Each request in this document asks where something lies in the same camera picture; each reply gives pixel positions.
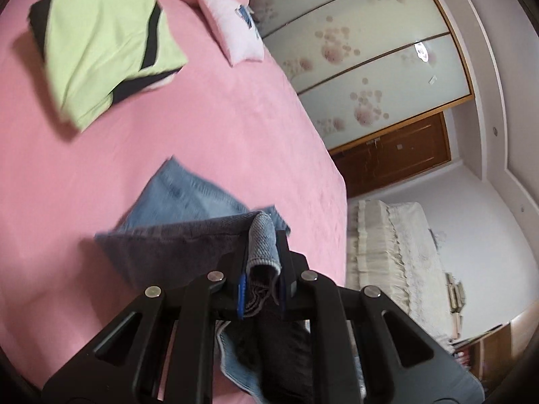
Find blue denim jacket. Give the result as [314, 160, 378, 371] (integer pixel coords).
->
[95, 158, 314, 403]

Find folded green black shirt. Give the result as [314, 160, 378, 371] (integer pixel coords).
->
[28, 0, 188, 131]

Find brown wooden door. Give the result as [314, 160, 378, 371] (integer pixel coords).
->
[331, 113, 451, 198]

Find pink bed sheet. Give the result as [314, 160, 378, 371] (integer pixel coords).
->
[1, 0, 346, 386]

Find floral sliding wardrobe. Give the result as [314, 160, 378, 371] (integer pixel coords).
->
[250, 0, 473, 152]

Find cream lace covered sofa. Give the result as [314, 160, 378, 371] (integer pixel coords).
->
[345, 200, 455, 352]

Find small white pillow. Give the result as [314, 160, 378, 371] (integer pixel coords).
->
[197, 0, 265, 67]

